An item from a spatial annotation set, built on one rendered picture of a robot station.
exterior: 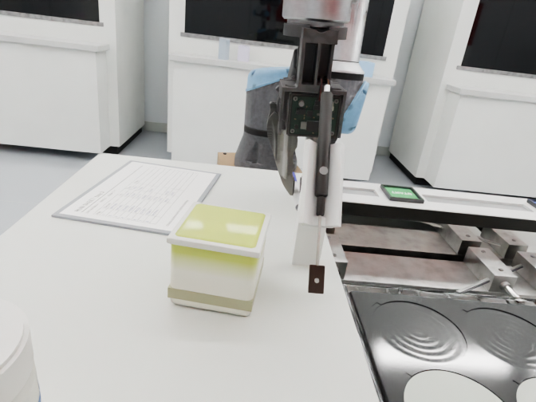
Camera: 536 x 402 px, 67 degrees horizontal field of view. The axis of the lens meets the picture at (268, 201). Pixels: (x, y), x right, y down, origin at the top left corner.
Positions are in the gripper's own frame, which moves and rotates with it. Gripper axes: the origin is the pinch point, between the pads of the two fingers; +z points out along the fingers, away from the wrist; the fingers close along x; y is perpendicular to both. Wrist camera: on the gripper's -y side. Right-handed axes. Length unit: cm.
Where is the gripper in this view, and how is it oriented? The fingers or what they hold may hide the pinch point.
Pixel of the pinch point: (297, 183)
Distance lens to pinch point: 55.8
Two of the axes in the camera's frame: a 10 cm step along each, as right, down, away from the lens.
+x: 10.0, 0.6, 0.4
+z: -0.7, 9.1, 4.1
